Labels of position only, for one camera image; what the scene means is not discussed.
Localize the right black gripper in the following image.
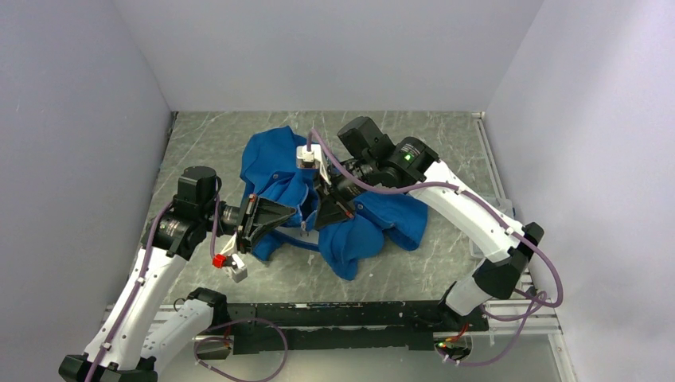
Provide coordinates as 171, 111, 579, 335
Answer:
313, 155, 379, 228

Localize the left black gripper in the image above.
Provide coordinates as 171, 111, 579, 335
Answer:
201, 193, 296, 254

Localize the blue zip jacket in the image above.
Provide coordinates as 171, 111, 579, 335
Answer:
240, 127, 428, 280

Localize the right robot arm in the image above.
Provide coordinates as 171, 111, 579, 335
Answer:
296, 116, 544, 330

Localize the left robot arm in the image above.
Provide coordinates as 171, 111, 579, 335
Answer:
58, 166, 296, 381

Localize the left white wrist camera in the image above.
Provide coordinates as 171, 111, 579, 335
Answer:
212, 236, 248, 283

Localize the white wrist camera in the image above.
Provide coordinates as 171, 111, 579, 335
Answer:
212, 236, 248, 283
296, 143, 332, 185

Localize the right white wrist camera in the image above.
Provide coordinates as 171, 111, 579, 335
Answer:
296, 143, 332, 185

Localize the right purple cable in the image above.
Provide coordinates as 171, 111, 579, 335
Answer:
306, 127, 564, 369

